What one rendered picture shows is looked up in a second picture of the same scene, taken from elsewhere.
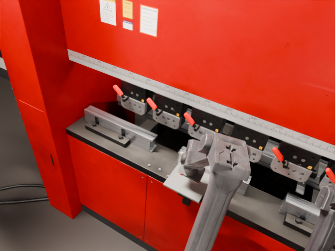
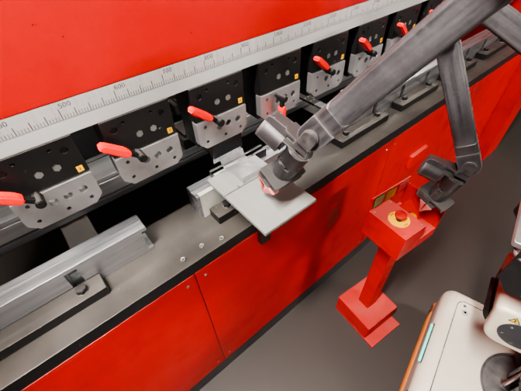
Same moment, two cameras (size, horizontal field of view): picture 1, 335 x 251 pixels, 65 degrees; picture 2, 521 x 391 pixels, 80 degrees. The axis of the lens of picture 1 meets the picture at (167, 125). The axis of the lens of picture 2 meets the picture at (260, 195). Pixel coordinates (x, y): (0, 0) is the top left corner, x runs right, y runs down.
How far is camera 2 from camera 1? 0.79 m
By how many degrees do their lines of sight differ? 46
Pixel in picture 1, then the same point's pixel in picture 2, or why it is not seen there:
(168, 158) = (183, 225)
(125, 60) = not seen: outside the picture
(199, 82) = (178, 25)
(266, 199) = not seen: hidden behind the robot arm
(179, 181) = (267, 210)
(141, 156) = (153, 266)
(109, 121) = (20, 295)
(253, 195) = not seen: hidden behind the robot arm
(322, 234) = (462, 69)
